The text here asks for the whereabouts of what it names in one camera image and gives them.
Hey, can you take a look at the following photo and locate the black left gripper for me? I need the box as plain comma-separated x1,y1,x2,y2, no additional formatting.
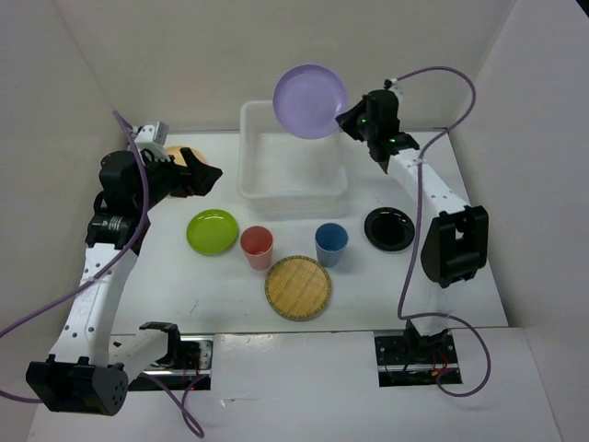
133,147,222,211

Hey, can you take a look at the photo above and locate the orange plastic plate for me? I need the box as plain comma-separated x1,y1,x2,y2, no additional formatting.
164,145,203,168

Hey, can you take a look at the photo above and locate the purple plastic plate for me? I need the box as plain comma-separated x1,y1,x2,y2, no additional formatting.
272,64,349,140

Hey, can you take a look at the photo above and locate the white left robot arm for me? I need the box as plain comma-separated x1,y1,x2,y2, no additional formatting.
26,147,223,415

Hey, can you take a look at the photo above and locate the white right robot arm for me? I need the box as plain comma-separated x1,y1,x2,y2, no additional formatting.
336,87,489,362

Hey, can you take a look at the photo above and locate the translucent white plastic bin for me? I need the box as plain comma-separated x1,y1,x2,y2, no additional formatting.
237,100,348,216

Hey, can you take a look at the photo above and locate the green plastic plate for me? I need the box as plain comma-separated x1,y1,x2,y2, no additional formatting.
186,209,239,256

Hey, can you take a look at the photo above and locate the red plastic cup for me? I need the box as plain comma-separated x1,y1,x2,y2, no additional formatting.
240,226,273,271

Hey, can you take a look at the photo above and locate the black glossy plate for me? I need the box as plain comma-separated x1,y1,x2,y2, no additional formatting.
364,207,415,252

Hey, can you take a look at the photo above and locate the blue plastic cup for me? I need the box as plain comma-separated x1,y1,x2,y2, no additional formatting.
315,223,349,268

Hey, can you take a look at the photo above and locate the round bamboo woven tray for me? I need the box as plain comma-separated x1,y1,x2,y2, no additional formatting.
264,255,332,321

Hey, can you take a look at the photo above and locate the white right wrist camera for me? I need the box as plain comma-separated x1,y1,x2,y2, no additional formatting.
383,78,404,101

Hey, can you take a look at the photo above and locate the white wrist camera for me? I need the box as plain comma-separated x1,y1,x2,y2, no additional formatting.
383,78,404,101
134,121,168,146

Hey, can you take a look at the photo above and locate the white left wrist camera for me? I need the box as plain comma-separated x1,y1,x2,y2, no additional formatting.
134,121,168,146

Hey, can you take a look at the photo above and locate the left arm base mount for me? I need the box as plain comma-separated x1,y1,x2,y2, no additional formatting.
144,336,214,392

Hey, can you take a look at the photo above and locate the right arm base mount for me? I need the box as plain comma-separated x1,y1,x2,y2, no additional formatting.
374,331,462,388

